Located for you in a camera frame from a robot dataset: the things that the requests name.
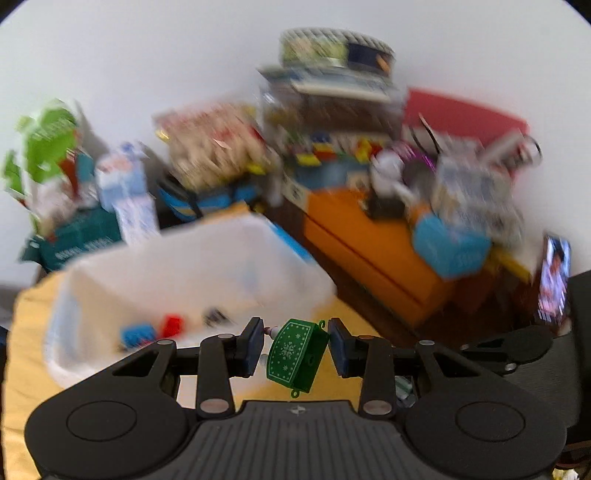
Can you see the box with coloured bricks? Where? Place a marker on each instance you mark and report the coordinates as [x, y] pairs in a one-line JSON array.
[[323, 157]]

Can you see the yellow cloth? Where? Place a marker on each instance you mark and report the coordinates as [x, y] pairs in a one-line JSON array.
[[23, 369]]

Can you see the red board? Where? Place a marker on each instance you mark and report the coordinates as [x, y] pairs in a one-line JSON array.
[[461, 120]]

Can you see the beige printed package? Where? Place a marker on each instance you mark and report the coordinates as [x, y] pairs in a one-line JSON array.
[[212, 143]]

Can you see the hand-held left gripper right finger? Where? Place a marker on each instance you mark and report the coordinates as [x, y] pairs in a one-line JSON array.
[[339, 348]]

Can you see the teal box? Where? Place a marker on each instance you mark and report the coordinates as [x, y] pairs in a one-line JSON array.
[[74, 240]]

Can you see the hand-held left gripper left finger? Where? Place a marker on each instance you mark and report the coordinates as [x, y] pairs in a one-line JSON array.
[[249, 346]]

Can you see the grey printed box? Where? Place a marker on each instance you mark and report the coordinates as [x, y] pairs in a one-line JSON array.
[[475, 189]]

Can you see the green snowflake ornament box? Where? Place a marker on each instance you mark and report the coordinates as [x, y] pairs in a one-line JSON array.
[[295, 355]]

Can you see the long red toy brick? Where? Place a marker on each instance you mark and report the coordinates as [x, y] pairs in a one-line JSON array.
[[173, 324]]

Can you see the blue toy brick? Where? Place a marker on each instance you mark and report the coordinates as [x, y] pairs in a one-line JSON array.
[[138, 334]]

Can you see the green package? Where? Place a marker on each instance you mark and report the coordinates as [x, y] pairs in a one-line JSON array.
[[46, 138]]

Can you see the light blue box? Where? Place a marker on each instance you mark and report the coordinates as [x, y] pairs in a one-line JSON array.
[[448, 249]]

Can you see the orange box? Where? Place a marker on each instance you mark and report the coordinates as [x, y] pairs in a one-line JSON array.
[[383, 249]]

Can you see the white and blue carton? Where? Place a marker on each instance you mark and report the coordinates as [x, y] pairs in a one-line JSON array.
[[124, 184]]

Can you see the smartphone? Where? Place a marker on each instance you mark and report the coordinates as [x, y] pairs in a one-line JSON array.
[[554, 277]]

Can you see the blue bag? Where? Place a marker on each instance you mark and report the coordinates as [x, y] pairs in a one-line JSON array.
[[217, 201]]

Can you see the white plastic container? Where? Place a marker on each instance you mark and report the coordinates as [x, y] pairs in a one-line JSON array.
[[184, 263]]

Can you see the round woven basket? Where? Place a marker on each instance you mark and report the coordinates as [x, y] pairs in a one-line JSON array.
[[323, 46]]

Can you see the black toy chassis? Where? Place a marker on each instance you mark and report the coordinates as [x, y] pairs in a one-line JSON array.
[[216, 316]]

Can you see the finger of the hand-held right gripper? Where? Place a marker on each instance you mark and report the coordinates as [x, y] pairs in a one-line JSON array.
[[521, 344]]

